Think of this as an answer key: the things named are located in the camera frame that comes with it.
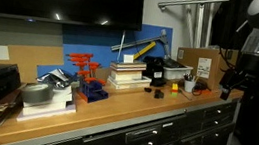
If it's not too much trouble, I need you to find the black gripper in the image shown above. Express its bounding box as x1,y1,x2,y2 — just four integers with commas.
218,50,259,104

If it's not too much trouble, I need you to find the black metal drawer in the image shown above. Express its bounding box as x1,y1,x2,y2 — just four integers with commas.
82,101,187,145

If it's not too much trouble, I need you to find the black drawer cabinet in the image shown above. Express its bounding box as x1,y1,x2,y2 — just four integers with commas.
27,71,245,145

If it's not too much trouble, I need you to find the assorted pens bunch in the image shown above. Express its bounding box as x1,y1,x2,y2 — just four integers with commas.
182,72,201,84

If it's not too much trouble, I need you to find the white pen cup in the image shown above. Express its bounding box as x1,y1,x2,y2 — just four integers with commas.
182,79,197,94

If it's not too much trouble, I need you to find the brown cardboard box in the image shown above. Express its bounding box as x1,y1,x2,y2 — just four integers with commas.
172,42,240,94

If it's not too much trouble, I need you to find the white plastic bin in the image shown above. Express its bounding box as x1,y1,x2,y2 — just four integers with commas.
161,57,195,84

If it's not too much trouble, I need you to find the black curtain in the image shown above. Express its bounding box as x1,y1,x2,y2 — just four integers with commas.
195,0,259,145

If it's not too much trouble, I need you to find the colourful toy brick stack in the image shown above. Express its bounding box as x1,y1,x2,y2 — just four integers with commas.
170,82,180,98

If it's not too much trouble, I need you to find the black ribbed tray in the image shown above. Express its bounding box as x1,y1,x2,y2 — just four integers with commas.
163,57,188,71

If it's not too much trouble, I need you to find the chunky black plastic part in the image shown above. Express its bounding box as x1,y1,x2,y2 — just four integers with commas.
152,88,165,100

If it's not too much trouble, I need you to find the black label printer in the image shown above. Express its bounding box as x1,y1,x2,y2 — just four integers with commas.
139,54,171,89

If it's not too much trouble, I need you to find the small flat black part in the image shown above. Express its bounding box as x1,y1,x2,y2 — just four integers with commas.
143,86,154,94

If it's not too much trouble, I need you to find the yellow spirit level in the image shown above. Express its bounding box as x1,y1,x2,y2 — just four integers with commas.
132,38,158,64

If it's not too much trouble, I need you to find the stack of books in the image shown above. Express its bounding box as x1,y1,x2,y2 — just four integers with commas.
105,57,155,95

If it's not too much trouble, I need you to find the small white box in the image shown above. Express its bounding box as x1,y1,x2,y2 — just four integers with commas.
122,53,136,65

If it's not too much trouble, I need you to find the thin metal rod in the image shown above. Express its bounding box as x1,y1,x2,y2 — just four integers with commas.
116,29,127,63

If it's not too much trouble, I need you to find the blue hex key stand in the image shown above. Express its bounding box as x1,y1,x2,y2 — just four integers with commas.
74,77,112,106

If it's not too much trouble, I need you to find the blue backing board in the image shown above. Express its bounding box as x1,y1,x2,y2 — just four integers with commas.
35,10,176,95

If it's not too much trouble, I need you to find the lavender foam slab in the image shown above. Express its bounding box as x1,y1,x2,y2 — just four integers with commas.
15,95,79,130

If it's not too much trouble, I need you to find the white book stack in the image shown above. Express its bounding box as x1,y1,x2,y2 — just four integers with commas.
21,78,75,122

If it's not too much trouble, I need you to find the crumpled silver foil bag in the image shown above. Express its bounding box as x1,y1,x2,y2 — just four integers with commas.
35,66,82,94

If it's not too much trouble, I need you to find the brown cardboard sheet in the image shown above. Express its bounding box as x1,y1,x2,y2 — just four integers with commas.
0,38,67,90

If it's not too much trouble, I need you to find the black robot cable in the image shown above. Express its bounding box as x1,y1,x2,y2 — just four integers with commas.
216,47,241,72

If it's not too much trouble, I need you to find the black coiled cable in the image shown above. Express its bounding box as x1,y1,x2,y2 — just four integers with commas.
190,85,205,97

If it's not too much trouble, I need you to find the steel wall rail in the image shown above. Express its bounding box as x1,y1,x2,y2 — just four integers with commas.
157,0,231,20

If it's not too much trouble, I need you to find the orange T-handle hex key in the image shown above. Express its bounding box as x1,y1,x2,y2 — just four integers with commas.
87,60,103,71
67,56,91,65
76,69,92,78
83,76,98,84
72,61,89,70
65,50,95,62

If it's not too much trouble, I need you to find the grey duct tape roll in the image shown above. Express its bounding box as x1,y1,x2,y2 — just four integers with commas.
19,80,56,108

